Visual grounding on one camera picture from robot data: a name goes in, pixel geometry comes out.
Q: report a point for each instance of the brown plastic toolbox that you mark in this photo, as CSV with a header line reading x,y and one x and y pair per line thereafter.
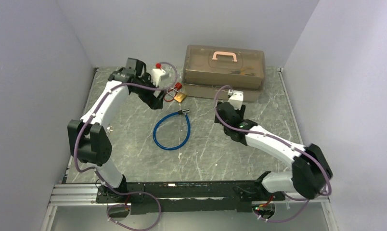
x,y
207,68

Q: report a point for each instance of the aluminium rail frame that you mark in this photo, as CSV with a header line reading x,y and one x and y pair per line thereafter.
x,y
86,195

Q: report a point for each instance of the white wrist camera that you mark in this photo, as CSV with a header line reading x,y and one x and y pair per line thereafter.
x,y
158,74
236,99

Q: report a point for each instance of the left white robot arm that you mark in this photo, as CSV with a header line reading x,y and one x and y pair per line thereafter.
x,y
89,144

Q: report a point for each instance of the brass padlock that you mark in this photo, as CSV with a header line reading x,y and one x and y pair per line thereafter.
x,y
180,97

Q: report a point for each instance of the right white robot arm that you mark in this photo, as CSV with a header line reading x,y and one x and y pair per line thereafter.
x,y
309,170

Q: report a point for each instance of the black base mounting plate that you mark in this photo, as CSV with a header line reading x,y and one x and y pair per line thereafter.
x,y
190,196

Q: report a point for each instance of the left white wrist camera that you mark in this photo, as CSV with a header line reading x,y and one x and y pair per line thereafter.
x,y
158,74

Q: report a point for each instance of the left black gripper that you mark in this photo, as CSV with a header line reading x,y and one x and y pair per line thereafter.
x,y
155,103

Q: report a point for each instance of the red cable lock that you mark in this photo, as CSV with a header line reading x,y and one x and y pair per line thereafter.
x,y
173,92

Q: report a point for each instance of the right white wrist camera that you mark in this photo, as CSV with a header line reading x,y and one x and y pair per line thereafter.
x,y
236,99

